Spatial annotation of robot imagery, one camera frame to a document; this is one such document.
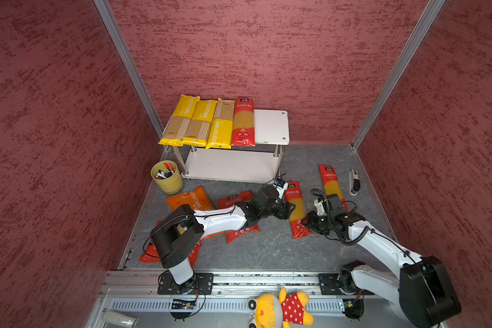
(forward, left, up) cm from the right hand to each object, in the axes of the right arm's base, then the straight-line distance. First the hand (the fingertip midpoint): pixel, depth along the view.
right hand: (302, 227), depth 85 cm
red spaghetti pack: (+17, 0, -2) cm, 17 cm away
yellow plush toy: (-29, +13, +3) cm, 32 cm away
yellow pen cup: (+23, +60, +8) cm, 65 cm away
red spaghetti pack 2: (+24, -20, -3) cm, 31 cm away
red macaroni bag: (+13, +30, +1) cm, 33 cm away
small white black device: (+22, -31, -1) cm, 38 cm away
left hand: (+6, +6, +7) cm, 11 cm away
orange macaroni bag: (+14, +47, +2) cm, 49 cm away
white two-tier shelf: (+33, +17, +4) cm, 37 cm away
